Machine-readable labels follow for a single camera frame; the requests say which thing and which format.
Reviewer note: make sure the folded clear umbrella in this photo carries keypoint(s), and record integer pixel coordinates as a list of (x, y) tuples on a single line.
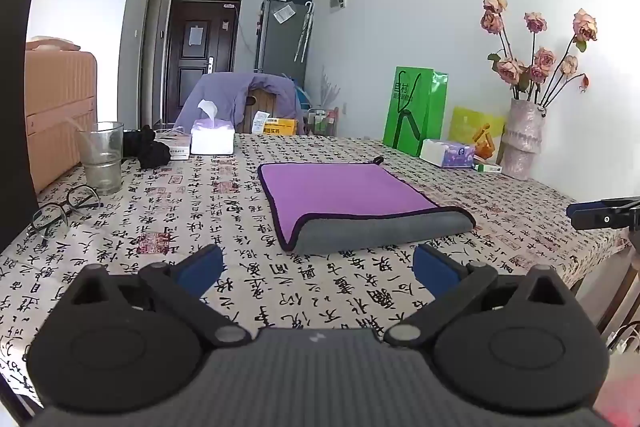
[(305, 32)]

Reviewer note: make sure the small white box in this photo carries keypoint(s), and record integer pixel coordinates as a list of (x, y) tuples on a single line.
[(179, 152)]

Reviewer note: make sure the pink textured vase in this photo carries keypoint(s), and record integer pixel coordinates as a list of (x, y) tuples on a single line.
[(522, 142)]

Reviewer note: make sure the yellow paper bag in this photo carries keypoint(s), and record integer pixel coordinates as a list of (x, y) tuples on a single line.
[(475, 127)]

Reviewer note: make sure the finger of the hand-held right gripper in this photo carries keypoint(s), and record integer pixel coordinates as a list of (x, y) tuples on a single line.
[(600, 217)]

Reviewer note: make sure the yellow medicine box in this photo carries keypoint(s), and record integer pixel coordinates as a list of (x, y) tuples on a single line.
[(281, 128)]

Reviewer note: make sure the orange suitcase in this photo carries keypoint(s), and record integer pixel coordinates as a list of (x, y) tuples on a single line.
[(57, 107)]

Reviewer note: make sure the brown wooden chair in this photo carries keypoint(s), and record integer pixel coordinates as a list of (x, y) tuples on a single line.
[(617, 287)]

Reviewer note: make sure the grey refrigerator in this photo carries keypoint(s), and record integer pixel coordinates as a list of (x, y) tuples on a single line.
[(280, 42)]

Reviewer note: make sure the blue and white tissue pack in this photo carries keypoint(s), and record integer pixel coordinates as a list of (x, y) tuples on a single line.
[(447, 153)]

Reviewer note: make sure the dried pink roses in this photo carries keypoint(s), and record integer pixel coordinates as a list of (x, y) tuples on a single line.
[(540, 57)]

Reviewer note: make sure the dried lavender bunch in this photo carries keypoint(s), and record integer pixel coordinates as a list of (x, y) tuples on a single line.
[(330, 89)]

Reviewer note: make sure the black cloth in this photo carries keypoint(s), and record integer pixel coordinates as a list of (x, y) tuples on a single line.
[(150, 152)]

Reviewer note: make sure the purple and grey towel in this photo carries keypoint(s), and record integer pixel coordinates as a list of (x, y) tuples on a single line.
[(340, 187)]

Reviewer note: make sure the clear straw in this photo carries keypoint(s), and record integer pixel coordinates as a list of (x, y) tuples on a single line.
[(80, 134)]

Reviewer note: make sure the white and purple tissue box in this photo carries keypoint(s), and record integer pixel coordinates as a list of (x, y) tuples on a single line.
[(212, 142)]

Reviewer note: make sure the black frame eyeglasses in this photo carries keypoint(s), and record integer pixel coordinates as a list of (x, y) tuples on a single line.
[(66, 206)]

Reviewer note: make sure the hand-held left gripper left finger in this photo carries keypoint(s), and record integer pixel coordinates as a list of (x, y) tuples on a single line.
[(202, 268)]

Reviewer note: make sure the green paper bag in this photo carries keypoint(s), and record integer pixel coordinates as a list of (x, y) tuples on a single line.
[(412, 112)]

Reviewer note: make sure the dark brown door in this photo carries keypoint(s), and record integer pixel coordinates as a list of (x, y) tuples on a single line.
[(200, 57)]

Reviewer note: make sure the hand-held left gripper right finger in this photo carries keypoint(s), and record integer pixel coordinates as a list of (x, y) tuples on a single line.
[(434, 268)]

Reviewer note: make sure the clear drinking glass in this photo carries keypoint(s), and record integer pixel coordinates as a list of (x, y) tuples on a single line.
[(102, 172)]

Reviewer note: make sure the purple jacket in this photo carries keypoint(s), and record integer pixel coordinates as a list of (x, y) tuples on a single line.
[(220, 92)]

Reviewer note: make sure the small green box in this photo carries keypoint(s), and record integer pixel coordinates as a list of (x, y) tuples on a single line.
[(487, 167)]

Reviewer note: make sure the white paper slip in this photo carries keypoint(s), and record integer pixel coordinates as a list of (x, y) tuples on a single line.
[(260, 122)]

